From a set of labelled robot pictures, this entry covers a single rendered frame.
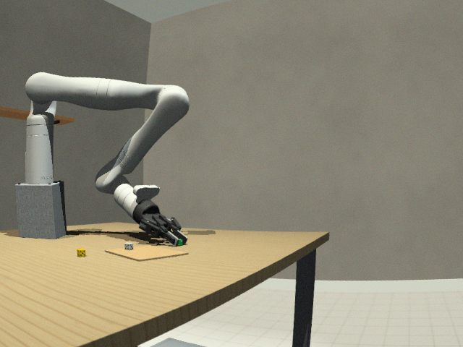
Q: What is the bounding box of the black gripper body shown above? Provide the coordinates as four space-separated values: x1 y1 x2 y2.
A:
132 199 168 228

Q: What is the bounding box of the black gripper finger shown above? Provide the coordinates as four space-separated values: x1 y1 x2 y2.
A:
159 214 187 244
139 215 179 246

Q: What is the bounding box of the tan square mat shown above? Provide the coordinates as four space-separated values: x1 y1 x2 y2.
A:
105 246 189 262

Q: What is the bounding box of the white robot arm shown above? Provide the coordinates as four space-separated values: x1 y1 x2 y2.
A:
25 72 190 220

